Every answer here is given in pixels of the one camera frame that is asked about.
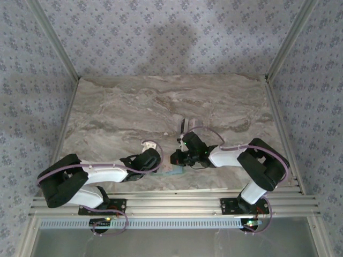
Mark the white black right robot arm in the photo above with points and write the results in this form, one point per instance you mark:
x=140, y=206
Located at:
x=225, y=158

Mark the grey metal panel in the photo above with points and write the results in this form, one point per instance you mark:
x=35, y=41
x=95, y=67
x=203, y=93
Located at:
x=174, y=243

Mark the white VIP card red flowers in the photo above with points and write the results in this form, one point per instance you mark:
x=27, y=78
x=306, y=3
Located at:
x=168, y=166
x=192, y=123

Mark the clear acrylic card box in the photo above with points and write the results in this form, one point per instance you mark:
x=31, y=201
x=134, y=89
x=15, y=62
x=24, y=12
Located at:
x=198, y=123

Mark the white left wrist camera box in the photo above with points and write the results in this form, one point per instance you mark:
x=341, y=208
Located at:
x=148, y=146

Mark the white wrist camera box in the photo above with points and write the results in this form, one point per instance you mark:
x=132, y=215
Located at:
x=181, y=140
x=148, y=146

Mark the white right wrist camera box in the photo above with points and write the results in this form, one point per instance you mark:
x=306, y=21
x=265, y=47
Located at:
x=181, y=140

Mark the black controller board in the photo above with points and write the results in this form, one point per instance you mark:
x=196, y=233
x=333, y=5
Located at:
x=250, y=224
x=100, y=223

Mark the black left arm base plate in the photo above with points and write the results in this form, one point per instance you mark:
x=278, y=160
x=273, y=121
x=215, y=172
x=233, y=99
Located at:
x=120, y=206

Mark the black VIP card stack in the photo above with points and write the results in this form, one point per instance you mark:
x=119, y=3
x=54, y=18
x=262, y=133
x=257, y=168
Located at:
x=183, y=125

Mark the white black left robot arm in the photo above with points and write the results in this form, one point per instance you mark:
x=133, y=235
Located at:
x=107, y=171

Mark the aluminium frame post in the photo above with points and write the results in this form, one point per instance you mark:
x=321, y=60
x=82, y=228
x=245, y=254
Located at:
x=289, y=42
x=57, y=42

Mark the aluminium frame beam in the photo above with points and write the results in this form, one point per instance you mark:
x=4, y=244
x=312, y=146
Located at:
x=174, y=203

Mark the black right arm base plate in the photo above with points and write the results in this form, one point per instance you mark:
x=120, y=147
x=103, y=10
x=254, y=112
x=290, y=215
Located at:
x=227, y=206

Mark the aluminium side rail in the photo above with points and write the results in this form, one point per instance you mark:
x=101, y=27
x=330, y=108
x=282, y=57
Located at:
x=63, y=128
x=281, y=128

